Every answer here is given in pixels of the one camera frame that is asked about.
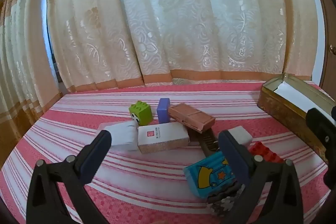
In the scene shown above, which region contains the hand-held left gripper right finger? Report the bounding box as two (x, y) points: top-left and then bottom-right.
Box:
(218, 130), (306, 224)

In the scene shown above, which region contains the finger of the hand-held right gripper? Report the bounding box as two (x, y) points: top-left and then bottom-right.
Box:
(306, 106), (336, 163)

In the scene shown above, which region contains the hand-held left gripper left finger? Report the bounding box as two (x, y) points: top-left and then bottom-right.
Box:
(26, 130), (113, 224)

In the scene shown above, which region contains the white foam block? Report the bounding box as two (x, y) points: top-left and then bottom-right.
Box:
(227, 126), (253, 148)
(96, 120), (138, 151)

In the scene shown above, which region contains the blue toy block moon print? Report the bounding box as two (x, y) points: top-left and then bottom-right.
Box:
(183, 151), (237, 198)

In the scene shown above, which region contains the dark metal clip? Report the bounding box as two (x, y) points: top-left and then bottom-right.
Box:
(188, 128), (221, 159)

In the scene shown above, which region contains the red toy brick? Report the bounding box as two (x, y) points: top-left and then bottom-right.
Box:
(248, 142), (284, 164)

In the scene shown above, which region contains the gold metal tin box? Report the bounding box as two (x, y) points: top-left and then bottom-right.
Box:
(257, 73), (336, 164)

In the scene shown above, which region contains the dark speckled clip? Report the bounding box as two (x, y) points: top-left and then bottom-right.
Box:
(207, 182), (246, 216)

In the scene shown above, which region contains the green toy brick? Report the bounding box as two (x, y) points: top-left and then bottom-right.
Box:
(129, 101), (153, 126)

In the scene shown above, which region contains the pink box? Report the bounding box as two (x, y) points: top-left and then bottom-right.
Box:
(168, 103), (216, 134)

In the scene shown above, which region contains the white box with cork sides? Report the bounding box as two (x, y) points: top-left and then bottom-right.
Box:
(138, 122), (190, 155)

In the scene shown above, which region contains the blue rectangular block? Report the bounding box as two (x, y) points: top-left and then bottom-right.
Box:
(157, 98), (171, 124)

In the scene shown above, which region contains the pink striped bedsheet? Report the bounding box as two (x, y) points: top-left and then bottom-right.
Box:
(0, 81), (336, 224)

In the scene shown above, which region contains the white paper tin liner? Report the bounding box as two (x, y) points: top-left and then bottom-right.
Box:
(274, 81), (336, 125)

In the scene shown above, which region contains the brown wooden door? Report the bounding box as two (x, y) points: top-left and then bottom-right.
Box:
(311, 0), (336, 88)

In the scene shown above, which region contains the cream floral curtain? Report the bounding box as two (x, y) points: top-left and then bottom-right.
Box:
(46, 0), (319, 93)
(0, 0), (63, 151)

